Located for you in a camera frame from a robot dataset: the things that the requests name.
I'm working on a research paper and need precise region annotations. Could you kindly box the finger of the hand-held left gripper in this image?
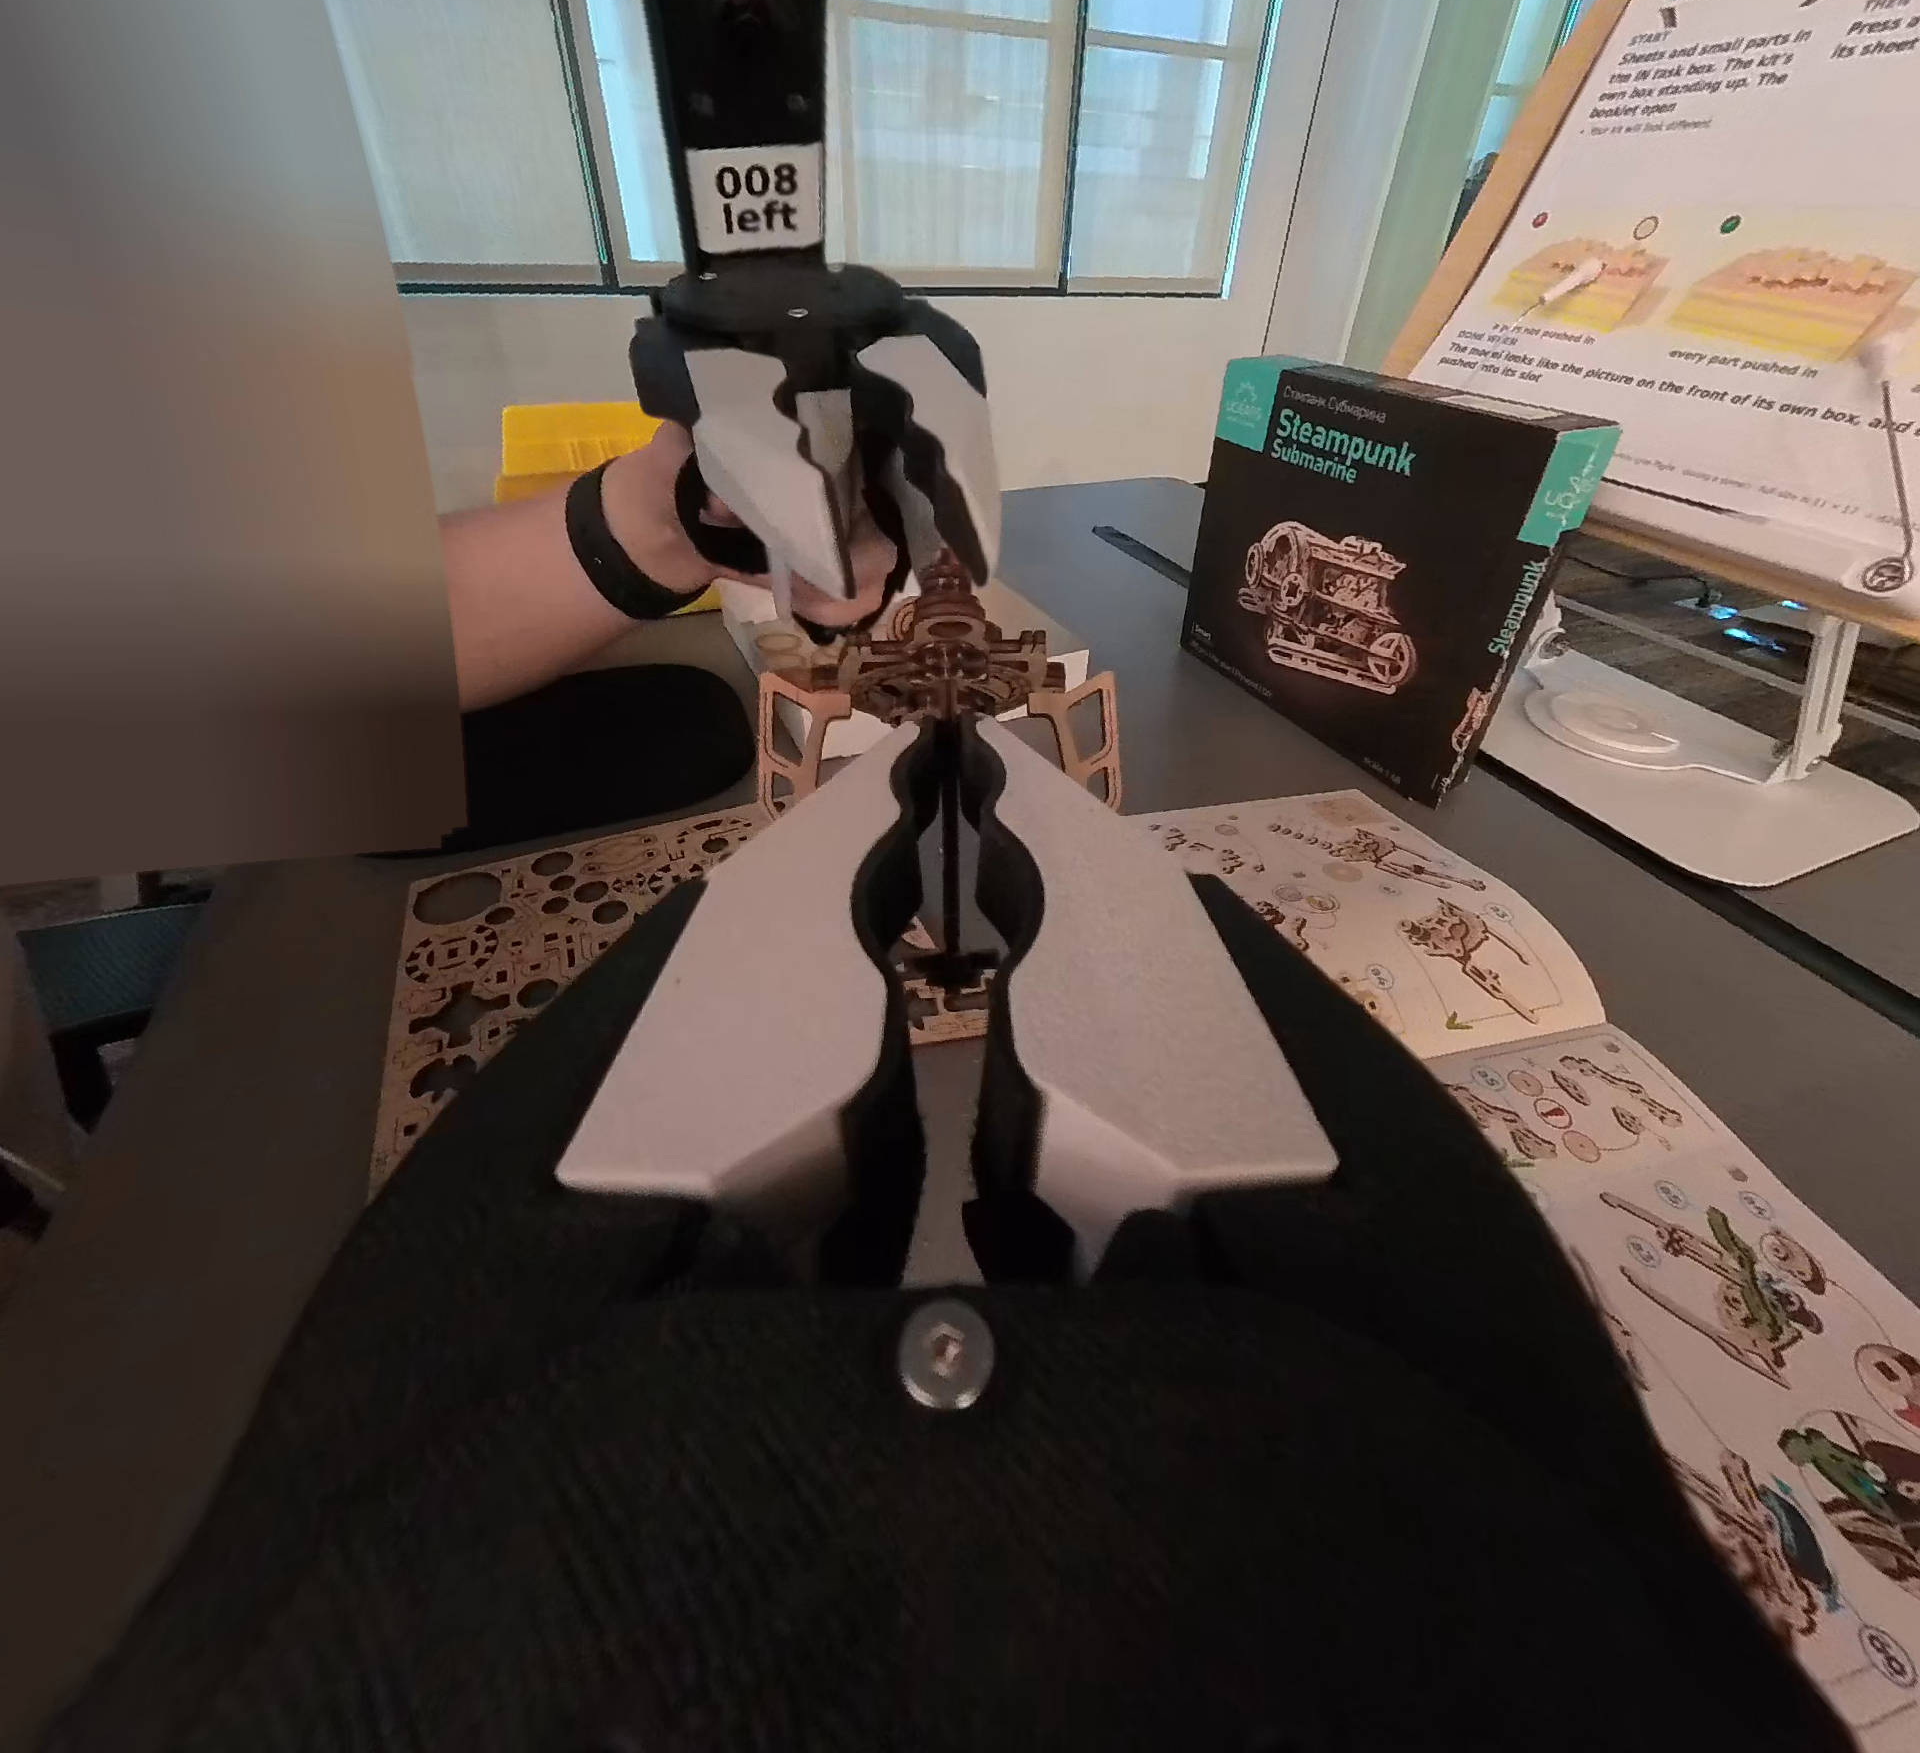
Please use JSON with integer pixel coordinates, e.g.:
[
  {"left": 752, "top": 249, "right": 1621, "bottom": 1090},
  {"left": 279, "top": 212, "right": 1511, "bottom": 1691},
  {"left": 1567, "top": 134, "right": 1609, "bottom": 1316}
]
[
  {"left": 689, "top": 351, "right": 859, "bottom": 603},
  {"left": 856, "top": 335, "right": 1004, "bottom": 585}
]

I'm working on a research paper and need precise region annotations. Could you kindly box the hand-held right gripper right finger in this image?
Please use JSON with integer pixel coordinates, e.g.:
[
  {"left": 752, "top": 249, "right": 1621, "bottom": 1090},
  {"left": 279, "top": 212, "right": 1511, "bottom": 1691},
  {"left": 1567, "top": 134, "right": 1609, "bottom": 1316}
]
[{"left": 959, "top": 723, "right": 1339, "bottom": 1287}]

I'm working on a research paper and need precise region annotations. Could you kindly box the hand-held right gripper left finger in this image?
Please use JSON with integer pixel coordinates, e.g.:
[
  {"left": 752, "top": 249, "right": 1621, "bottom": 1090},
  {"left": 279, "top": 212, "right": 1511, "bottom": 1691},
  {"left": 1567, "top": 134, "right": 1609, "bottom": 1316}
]
[{"left": 555, "top": 723, "right": 931, "bottom": 1287}]

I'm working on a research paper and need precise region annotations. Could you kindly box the wooden mechanical model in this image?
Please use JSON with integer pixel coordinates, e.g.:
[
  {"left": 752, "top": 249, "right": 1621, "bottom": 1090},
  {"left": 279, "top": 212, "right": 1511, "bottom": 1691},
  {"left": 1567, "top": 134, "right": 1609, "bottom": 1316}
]
[{"left": 755, "top": 551, "right": 1124, "bottom": 992}]

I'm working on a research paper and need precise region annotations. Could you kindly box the punched-out wooden parts sheet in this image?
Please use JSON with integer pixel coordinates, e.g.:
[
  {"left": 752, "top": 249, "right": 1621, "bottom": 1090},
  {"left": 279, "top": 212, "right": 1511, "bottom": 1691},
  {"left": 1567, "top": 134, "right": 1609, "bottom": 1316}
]
[{"left": 367, "top": 801, "right": 1000, "bottom": 1194}]

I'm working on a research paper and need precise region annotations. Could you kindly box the black model kit box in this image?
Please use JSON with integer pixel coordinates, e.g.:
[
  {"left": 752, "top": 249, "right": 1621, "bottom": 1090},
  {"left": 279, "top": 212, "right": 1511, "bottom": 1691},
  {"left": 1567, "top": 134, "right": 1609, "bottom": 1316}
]
[{"left": 1182, "top": 353, "right": 1624, "bottom": 813}]

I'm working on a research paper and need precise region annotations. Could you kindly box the person's left hand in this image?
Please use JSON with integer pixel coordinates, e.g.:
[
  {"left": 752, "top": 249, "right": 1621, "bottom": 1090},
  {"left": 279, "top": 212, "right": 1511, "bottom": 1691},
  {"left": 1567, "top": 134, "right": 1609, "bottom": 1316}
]
[{"left": 604, "top": 423, "right": 875, "bottom": 649}]

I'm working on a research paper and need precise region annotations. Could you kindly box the black wristband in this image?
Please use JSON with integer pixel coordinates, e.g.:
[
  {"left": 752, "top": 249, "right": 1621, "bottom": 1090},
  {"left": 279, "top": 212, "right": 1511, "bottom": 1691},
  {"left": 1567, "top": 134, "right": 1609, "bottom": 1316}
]
[{"left": 565, "top": 458, "right": 716, "bottom": 623}]

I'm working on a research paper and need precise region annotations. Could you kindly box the yellow bin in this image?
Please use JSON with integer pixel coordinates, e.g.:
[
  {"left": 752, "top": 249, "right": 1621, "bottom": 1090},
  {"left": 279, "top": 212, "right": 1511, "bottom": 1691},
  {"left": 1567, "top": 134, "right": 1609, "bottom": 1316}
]
[{"left": 491, "top": 397, "right": 710, "bottom": 617}]

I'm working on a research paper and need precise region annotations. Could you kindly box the black flat strip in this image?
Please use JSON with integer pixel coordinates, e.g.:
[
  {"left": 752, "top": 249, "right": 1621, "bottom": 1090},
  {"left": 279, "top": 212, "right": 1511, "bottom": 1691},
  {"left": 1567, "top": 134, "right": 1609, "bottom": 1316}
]
[{"left": 1091, "top": 523, "right": 1202, "bottom": 585}]

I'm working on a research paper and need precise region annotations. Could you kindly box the large window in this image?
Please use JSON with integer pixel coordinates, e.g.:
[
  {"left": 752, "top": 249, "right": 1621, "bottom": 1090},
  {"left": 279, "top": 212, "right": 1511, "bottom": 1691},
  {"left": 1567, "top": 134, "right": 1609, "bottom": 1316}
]
[{"left": 275, "top": 0, "right": 1311, "bottom": 300}]

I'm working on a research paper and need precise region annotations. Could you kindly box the illustrated instruction booklet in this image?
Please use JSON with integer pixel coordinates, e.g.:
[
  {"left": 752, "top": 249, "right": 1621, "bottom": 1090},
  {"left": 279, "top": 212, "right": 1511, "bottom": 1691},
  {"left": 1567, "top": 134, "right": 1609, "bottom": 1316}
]
[{"left": 1131, "top": 784, "right": 1920, "bottom": 1753}]

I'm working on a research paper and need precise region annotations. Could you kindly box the white stand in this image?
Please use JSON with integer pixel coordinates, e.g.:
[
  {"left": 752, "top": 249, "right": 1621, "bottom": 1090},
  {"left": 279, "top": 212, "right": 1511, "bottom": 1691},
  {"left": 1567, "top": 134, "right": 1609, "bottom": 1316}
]
[{"left": 1476, "top": 609, "right": 1909, "bottom": 888}]

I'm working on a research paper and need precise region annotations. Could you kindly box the teal bin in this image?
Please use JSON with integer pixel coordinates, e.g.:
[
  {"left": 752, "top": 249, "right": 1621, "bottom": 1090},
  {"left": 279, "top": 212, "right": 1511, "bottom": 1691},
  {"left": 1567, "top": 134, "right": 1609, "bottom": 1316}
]
[{"left": 13, "top": 898, "right": 207, "bottom": 1038}]

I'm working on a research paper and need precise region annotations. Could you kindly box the white page holder clip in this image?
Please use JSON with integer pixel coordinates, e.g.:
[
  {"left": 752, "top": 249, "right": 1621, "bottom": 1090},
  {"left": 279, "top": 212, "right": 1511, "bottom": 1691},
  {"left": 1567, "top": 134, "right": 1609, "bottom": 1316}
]
[{"left": 1859, "top": 335, "right": 1920, "bottom": 596}]

